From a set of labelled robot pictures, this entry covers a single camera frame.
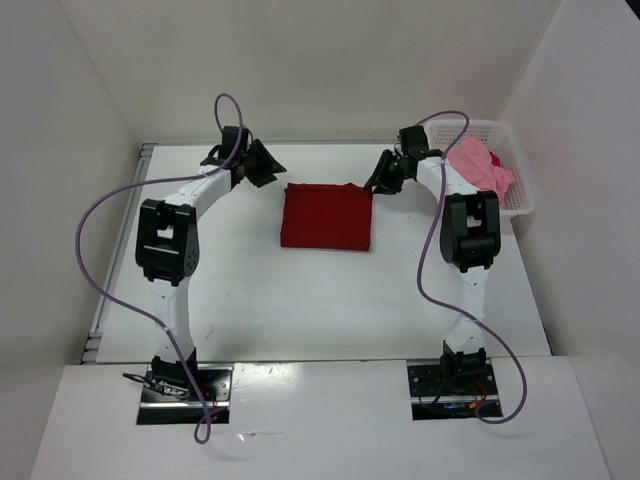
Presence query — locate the dark red t shirt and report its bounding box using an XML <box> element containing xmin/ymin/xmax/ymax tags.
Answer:
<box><xmin>280</xmin><ymin>183</ymin><xmax>373</xmax><ymax>252</ymax></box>

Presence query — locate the pink t shirt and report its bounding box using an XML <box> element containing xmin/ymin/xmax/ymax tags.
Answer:
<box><xmin>448</xmin><ymin>136</ymin><xmax>515</xmax><ymax>204</ymax></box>

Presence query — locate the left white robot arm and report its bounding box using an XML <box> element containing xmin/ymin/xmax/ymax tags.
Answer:
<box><xmin>135</xmin><ymin>139</ymin><xmax>286</xmax><ymax>400</ymax></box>

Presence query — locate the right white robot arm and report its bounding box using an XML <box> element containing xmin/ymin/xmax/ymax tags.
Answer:
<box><xmin>365</xmin><ymin>150</ymin><xmax>501</xmax><ymax>393</ymax></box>

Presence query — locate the white plastic basket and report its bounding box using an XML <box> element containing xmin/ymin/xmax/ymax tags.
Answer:
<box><xmin>424</xmin><ymin>118</ymin><xmax>535</xmax><ymax>218</ymax></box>

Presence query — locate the crimson t shirt in basket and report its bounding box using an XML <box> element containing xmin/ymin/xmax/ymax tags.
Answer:
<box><xmin>490</xmin><ymin>152</ymin><xmax>502</xmax><ymax>167</ymax></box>

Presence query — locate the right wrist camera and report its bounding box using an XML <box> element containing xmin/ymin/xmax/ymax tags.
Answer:
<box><xmin>398</xmin><ymin>124</ymin><xmax>429</xmax><ymax>160</ymax></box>

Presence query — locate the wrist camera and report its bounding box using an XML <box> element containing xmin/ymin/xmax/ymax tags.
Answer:
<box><xmin>398</xmin><ymin>124</ymin><xmax>429</xmax><ymax>160</ymax></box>
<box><xmin>219</xmin><ymin>125</ymin><xmax>252</xmax><ymax>160</ymax></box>

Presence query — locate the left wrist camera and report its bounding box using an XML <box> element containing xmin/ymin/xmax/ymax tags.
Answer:
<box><xmin>219</xmin><ymin>125</ymin><xmax>252</xmax><ymax>160</ymax></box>

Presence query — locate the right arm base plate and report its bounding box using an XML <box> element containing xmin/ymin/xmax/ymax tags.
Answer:
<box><xmin>406</xmin><ymin>361</ymin><xmax>503</xmax><ymax>421</ymax></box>

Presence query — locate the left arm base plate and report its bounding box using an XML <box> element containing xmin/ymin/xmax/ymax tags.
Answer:
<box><xmin>124</xmin><ymin>365</ymin><xmax>233</xmax><ymax>426</ymax></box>

